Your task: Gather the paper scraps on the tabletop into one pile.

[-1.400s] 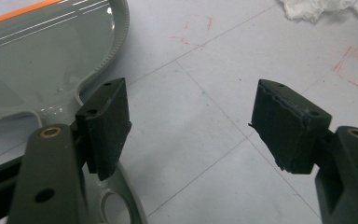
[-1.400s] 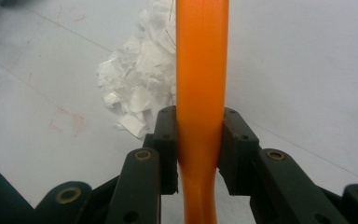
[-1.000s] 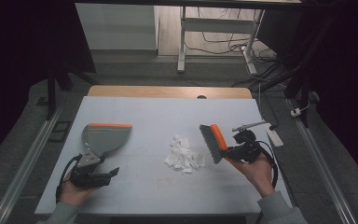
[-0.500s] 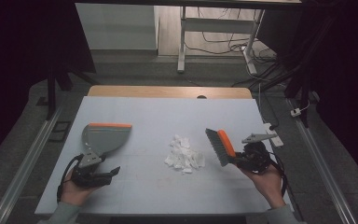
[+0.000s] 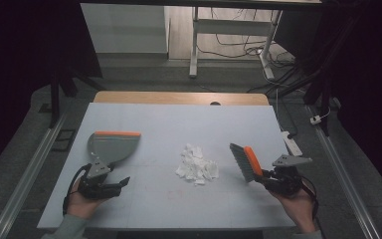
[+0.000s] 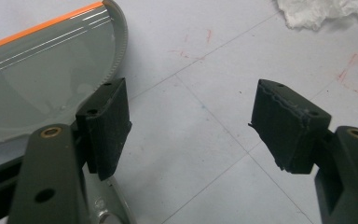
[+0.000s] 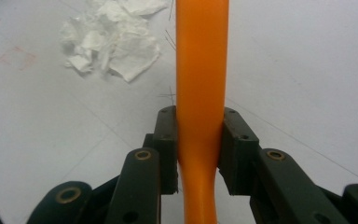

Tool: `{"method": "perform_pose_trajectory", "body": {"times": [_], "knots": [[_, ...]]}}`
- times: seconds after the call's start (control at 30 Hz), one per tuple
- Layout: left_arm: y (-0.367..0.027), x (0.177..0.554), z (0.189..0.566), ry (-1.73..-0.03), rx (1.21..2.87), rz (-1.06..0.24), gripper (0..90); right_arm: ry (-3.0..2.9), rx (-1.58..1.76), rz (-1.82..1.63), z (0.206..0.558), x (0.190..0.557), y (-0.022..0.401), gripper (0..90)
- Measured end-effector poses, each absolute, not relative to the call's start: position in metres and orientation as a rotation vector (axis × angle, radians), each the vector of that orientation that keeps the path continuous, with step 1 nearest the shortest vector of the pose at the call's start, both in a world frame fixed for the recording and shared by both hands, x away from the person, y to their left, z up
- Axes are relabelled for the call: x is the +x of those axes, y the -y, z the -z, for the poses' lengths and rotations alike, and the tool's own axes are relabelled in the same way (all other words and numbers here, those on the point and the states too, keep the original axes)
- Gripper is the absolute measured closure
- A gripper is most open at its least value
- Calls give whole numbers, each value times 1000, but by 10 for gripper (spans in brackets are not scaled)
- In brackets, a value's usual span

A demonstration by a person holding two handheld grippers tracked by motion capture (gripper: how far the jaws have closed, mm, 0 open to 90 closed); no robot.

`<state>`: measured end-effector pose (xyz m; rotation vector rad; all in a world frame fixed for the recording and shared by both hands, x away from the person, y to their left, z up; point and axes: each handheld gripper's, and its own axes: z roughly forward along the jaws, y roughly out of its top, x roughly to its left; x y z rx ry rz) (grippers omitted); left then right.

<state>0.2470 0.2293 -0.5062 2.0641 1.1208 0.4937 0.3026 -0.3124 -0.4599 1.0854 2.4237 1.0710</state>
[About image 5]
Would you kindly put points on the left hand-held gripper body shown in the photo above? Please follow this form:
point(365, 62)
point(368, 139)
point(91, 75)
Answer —
point(97, 168)

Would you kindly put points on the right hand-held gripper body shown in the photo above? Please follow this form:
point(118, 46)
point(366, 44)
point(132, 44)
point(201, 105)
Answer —
point(286, 182)

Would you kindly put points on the orange brush with grey bristles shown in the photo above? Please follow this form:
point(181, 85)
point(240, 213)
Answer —
point(245, 162)

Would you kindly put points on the grey dustpan with orange edge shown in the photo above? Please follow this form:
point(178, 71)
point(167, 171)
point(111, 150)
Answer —
point(112, 147)

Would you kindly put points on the heap of white paper scraps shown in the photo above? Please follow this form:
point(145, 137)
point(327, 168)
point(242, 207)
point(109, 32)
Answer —
point(195, 166)

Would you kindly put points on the person's right hand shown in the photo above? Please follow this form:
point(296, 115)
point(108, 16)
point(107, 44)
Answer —
point(300, 209)

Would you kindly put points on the person's left hand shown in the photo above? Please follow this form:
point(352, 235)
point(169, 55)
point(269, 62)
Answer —
point(81, 207)

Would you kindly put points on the white power strip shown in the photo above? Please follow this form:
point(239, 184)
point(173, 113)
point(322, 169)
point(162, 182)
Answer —
point(290, 142)

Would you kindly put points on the small white adapter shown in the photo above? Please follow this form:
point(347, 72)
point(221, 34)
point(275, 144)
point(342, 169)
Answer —
point(315, 119)

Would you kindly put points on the black stand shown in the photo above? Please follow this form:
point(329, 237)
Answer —
point(323, 99)
point(54, 99)

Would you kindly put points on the pale blue board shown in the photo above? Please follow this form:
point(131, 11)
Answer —
point(179, 116)

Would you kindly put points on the wooden table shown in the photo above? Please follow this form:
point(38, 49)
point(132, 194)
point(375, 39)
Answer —
point(165, 98)

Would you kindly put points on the black curtain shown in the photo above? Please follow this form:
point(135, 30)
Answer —
point(368, 66)
point(20, 49)

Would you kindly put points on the white panel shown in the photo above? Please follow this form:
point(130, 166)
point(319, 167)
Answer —
point(126, 28)

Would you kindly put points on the black rectangular floor bracket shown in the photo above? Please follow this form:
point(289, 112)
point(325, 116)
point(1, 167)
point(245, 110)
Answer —
point(57, 146)

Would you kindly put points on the aluminium rail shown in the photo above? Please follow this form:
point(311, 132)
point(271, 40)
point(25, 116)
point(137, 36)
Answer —
point(26, 176)
point(344, 179)

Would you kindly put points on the white desk frame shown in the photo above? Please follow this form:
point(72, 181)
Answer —
point(227, 26)

